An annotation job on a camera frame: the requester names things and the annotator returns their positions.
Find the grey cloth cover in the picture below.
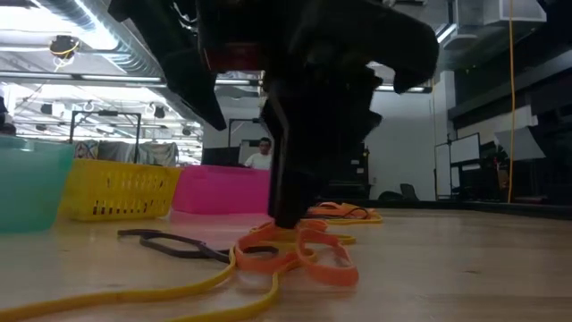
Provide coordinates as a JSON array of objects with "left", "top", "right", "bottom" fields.
[{"left": 73, "top": 140, "right": 180, "bottom": 167}]

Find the whiteboard on stand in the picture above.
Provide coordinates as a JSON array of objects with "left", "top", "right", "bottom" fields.
[{"left": 434, "top": 132, "right": 483, "bottom": 200}]

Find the pink plastic basket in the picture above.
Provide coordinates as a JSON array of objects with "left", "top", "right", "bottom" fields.
[{"left": 172, "top": 165, "right": 273, "bottom": 215}]

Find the person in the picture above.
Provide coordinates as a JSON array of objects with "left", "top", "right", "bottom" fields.
[{"left": 244, "top": 137, "right": 273, "bottom": 171}]

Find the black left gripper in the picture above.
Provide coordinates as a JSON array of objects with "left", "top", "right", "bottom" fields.
[{"left": 196, "top": 0, "right": 440, "bottom": 230}]

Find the grey hanging sheet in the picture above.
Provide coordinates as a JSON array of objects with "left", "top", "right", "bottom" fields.
[{"left": 493, "top": 126, "right": 547, "bottom": 161}]

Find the pile of rubber bands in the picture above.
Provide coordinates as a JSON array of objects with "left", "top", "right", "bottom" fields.
[{"left": 321, "top": 209, "right": 384, "bottom": 225}]

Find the black equipment rack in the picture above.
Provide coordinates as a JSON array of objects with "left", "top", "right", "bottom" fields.
[{"left": 459, "top": 154, "right": 572, "bottom": 206}]

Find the ceiling cable reel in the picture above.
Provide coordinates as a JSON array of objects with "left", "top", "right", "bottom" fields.
[{"left": 48, "top": 34, "right": 80, "bottom": 60}]

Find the yellow plastic basket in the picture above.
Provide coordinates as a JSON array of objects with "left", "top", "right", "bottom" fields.
[{"left": 60, "top": 158, "right": 183, "bottom": 223}]

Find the black monitor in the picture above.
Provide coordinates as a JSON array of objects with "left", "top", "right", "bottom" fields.
[{"left": 201, "top": 146, "right": 241, "bottom": 168}]

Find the yellow hanging cable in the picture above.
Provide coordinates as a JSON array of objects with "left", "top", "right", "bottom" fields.
[{"left": 506, "top": 0, "right": 517, "bottom": 205}]

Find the black cabinet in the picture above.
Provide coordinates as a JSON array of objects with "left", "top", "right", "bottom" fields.
[{"left": 328, "top": 142, "right": 371, "bottom": 200}]

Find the black office chair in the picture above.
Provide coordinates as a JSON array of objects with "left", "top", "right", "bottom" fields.
[{"left": 399, "top": 182, "right": 421, "bottom": 201}]

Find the teal plastic basket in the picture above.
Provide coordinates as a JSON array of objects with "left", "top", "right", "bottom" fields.
[{"left": 0, "top": 135, "right": 76, "bottom": 233}]

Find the black table frame rail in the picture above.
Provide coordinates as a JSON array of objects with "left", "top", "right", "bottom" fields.
[{"left": 319, "top": 198, "right": 572, "bottom": 221}]

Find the yellow rubber band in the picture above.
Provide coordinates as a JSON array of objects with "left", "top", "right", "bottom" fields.
[{"left": 0, "top": 232, "right": 358, "bottom": 322}]

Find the black stand frame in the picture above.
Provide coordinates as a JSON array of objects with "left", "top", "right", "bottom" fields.
[
  {"left": 227, "top": 117, "right": 268, "bottom": 149},
  {"left": 69, "top": 110, "right": 142, "bottom": 165}
]

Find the silver ribbed ventilation duct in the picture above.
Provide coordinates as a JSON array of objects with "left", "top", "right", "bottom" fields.
[{"left": 38, "top": 0, "right": 166, "bottom": 80}]

